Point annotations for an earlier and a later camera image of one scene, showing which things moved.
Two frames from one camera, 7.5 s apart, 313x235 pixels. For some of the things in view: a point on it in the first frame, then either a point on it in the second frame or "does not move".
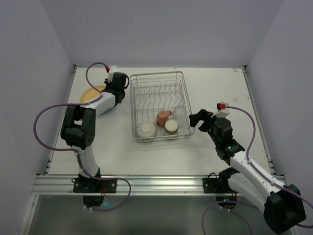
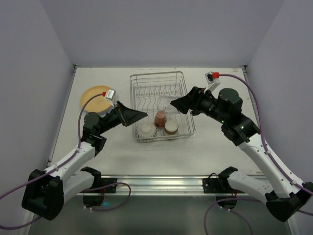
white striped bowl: [146, 129] does not move
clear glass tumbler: [180, 112] → [164, 103]
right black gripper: [207, 121] → [194, 100]
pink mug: [162, 116] does not move
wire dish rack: [161, 106] does not move
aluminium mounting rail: [50, 185] does not move
